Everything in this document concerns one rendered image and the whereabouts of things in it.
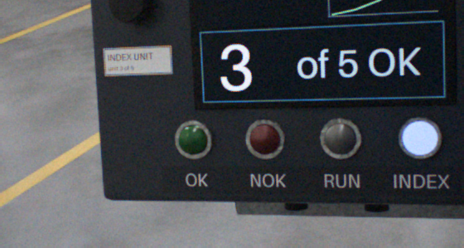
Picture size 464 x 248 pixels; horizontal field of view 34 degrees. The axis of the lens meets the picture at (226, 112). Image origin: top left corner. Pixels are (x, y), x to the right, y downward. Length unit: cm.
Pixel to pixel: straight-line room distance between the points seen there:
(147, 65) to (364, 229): 212
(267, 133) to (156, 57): 9
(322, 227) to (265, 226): 20
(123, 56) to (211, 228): 217
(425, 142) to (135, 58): 20
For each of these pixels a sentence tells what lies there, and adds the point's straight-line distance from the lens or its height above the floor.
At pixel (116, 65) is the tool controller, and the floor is 117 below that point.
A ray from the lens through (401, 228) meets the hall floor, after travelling 260.
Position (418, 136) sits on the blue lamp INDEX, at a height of 112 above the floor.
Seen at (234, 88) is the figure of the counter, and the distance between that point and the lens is 50.
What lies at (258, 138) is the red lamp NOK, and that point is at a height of 112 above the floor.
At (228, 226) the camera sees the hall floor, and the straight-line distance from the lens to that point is 268.
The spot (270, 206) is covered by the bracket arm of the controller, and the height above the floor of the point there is 103.
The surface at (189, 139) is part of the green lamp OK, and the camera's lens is 51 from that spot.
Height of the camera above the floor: 131
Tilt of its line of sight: 21 degrees down
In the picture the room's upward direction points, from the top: 7 degrees counter-clockwise
